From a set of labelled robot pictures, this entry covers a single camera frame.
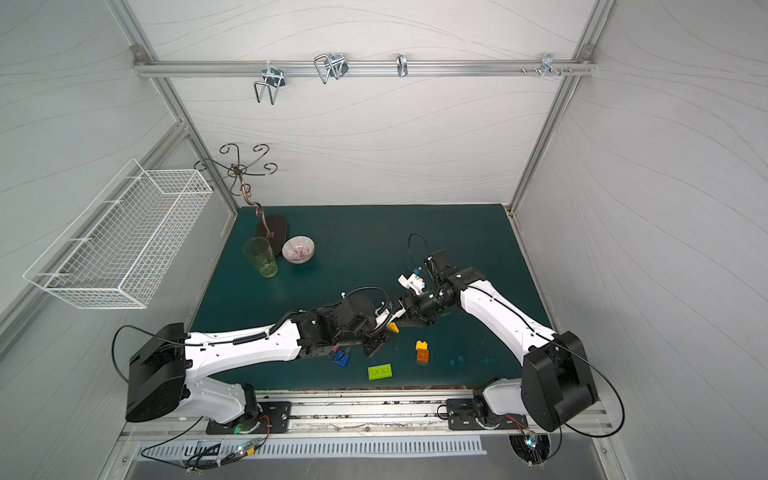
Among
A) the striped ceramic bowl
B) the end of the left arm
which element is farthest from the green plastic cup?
the end of the left arm

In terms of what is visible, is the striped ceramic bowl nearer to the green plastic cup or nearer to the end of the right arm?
the green plastic cup

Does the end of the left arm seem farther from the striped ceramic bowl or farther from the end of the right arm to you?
the striped ceramic bowl

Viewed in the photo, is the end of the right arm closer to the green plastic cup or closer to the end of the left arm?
the end of the left arm

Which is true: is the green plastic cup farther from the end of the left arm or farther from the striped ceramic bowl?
the end of the left arm

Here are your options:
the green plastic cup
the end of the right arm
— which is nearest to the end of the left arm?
the end of the right arm

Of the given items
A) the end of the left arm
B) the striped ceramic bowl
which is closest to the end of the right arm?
the end of the left arm
